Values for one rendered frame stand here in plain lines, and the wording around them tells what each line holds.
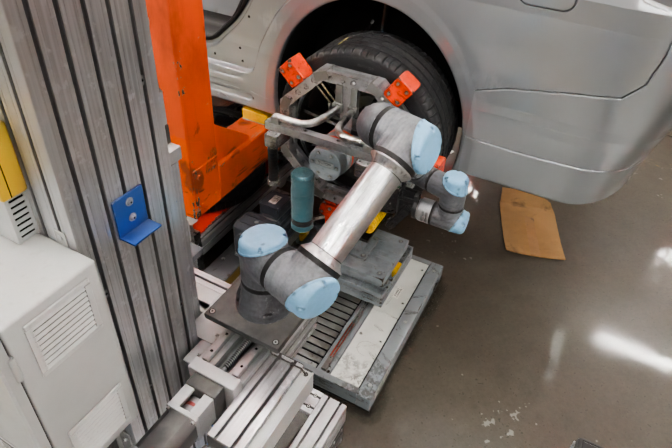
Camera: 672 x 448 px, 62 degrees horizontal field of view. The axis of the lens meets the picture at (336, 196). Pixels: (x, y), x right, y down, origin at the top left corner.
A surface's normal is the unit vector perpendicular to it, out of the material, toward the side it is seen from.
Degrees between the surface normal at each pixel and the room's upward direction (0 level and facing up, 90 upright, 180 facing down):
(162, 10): 90
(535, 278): 0
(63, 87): 90
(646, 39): 90
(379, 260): 0
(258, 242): 7
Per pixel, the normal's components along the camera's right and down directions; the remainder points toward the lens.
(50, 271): 0.04, -0.80
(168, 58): -0.46, 0.51
